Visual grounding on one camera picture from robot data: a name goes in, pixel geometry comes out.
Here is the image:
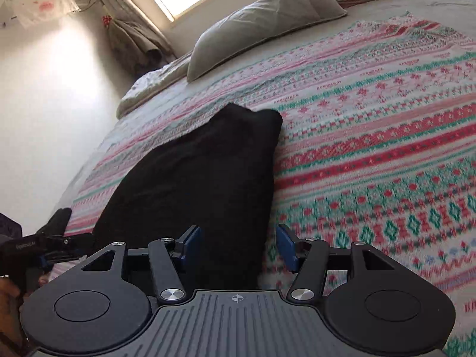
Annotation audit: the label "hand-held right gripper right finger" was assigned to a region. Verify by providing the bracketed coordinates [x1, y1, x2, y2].
[275, 223, 399, 303]

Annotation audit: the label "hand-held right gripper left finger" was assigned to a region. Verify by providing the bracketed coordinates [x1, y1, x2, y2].
[80, 225, 204, 304]

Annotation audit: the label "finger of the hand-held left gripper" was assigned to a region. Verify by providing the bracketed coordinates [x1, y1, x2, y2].
[39, 232, 94, 264]

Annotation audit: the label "black pants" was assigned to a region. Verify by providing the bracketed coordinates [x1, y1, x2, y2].
[91, 103, 284, 291]

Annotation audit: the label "person's left hand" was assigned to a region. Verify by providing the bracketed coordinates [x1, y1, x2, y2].
[0, 279, 28, 346]

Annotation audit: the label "printed red green blanket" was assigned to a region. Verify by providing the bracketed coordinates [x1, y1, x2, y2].
[61, 11, 476, 357]

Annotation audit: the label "white crumpled quilt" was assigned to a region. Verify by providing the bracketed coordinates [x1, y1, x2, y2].
[116, 53, 194, 120]

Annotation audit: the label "hanging beige coat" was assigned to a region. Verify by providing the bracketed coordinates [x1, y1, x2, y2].
[109, 17, 176, 68]

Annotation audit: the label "grey pillow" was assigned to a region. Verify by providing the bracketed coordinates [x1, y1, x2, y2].
[186, 0, 348, 83]

